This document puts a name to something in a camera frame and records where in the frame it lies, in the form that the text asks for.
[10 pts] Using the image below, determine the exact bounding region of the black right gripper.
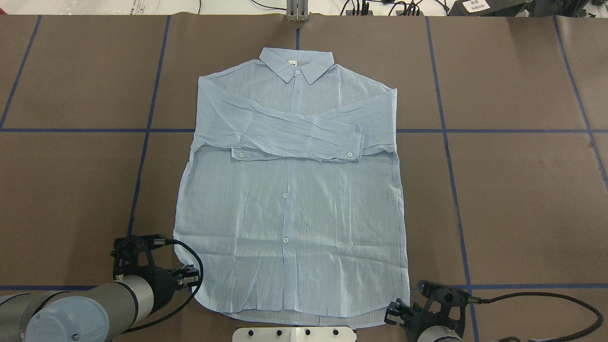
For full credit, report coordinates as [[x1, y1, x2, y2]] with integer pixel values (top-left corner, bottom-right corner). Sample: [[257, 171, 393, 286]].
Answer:
[[384, 298, 466, 340]]

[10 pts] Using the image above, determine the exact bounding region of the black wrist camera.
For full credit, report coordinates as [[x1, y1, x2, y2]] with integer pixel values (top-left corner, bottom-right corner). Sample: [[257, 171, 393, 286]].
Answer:
[[110, 234, 167, 281], [417, 280, 482, 330]]

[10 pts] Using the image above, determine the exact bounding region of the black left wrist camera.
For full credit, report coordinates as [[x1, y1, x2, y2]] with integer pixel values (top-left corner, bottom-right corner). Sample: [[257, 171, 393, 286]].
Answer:
[[110, 234, 167, 281]]

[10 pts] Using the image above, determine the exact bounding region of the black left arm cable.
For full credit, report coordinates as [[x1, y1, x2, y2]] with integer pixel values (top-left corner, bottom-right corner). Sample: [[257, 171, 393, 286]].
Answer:
[[121, 239, 205, 333]]

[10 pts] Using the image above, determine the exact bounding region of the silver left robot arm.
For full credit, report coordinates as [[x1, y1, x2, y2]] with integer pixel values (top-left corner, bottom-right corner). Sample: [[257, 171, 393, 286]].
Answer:
[[0, 266, 202, 342]]

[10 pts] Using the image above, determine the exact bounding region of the light blue button shirt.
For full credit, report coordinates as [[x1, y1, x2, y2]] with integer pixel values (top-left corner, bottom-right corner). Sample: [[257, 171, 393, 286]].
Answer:
[[173, 47, 410, 329]]

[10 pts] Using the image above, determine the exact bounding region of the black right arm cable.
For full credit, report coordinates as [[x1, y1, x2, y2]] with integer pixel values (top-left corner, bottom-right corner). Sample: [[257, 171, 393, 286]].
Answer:
[[475, 291, 604, 342]]

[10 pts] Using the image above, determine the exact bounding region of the aluminium frame post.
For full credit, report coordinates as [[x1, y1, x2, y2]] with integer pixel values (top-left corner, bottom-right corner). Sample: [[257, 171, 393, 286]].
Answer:
[[286, 0, 310, 22]]

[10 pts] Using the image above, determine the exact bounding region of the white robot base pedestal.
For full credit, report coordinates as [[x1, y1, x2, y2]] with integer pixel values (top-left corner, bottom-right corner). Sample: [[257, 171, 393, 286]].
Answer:
[[232, 327, 358, 342]]

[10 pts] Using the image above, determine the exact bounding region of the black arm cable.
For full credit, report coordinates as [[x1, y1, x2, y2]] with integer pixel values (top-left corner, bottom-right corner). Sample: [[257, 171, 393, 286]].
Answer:
[[475, 291, 604, 342], [121, 239, 205, 333]]

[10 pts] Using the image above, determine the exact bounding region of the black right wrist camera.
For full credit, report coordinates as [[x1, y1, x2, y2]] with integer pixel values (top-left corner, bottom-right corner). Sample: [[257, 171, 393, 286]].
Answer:
[[417, 280, 482, 330]]

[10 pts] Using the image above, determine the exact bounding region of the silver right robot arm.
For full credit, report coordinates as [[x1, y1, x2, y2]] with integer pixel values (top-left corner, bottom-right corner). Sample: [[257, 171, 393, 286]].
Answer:
[[384, 298, 466, 342]]

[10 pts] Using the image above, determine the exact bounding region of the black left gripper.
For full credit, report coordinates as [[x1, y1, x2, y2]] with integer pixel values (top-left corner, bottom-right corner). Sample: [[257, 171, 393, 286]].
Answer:
[[142, 266, 200, 314]]

